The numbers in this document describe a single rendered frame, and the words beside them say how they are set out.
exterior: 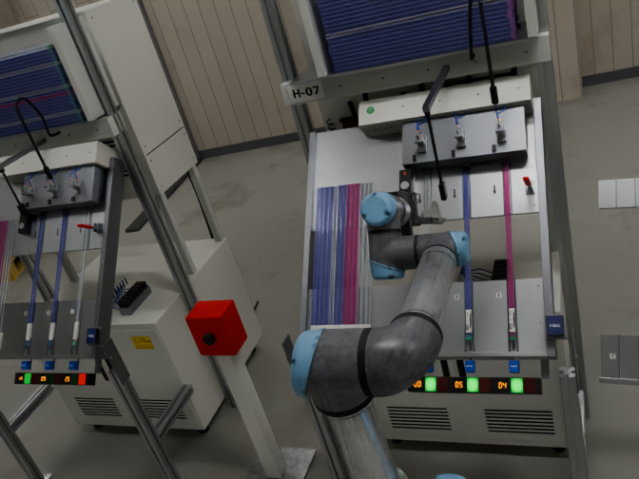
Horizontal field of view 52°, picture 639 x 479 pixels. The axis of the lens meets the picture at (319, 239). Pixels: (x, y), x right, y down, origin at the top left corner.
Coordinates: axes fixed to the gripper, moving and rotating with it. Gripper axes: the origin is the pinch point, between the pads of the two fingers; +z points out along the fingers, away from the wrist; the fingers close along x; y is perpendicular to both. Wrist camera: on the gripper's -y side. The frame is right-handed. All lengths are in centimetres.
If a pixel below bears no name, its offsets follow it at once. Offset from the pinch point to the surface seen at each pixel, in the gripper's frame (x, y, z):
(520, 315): -24.1, -25.0, 4.7
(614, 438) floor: -44, -73, 75
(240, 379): 72, -46, 25
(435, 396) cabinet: 11, -56, 51
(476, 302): -13.1, -21.5, 5.7
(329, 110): 35, 42, 29
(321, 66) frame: 25, 48, 1
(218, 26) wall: 245, 206, 307
